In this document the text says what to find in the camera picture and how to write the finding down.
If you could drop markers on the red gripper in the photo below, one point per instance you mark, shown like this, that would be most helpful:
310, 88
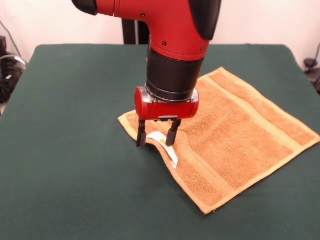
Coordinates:
167, 110

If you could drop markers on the yellow terry towel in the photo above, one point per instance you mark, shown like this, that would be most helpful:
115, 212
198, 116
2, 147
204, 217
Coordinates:
237, 140

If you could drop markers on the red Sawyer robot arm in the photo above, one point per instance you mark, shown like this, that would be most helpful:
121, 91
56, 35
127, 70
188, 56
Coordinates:
175, 37

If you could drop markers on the dark green table cloth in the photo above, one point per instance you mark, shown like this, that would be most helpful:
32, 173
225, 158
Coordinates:
75, 150

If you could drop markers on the black floor stand base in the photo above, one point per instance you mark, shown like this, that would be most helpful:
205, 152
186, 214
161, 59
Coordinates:
313, 75

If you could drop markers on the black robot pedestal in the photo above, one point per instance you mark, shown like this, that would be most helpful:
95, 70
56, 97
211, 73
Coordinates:
130, 32

